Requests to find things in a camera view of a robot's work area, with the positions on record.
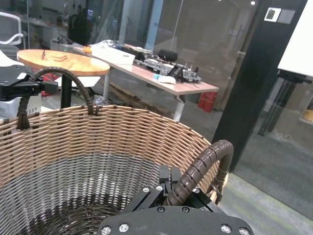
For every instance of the small blue box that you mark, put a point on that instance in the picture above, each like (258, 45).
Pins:
(156, 77)

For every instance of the white flat panel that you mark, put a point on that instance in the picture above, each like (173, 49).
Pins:
(300, 44)

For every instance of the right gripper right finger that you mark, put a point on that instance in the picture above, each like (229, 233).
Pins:
(175, 177)

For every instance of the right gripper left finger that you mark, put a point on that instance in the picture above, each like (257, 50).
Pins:
(164, 176)

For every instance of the white shallow tray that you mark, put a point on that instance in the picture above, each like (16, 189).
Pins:
(115, 55)

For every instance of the long light wood desk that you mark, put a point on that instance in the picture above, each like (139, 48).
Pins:
(190, 86)

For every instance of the tan wicker clothes basket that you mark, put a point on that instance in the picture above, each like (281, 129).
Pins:
(97, 132)

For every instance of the black oblong case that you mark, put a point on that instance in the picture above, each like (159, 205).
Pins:
(167, 55)

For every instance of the wall switch panel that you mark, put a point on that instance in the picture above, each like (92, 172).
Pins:
(271, 14)

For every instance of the white crumpled cloth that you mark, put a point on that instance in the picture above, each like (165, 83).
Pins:
(168, 80)

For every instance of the white ventilated box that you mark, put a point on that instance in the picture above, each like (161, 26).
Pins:
(9, 106)

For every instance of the white office chair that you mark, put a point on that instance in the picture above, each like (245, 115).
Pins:
(9, 27)

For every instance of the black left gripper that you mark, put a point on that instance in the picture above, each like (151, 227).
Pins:
(9, 74)

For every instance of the wide black pillar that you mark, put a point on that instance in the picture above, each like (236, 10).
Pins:
(256, 73)

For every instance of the small orange object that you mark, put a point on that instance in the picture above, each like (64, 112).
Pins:
(87, 49)

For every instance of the electronics assembly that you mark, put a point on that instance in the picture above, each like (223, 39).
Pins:
(171, 68)

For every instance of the red fire extinguisher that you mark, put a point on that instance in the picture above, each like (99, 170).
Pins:
(201, 100)
(211, 101)

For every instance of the round wooden table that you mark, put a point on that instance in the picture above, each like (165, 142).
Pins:
(80, 63)

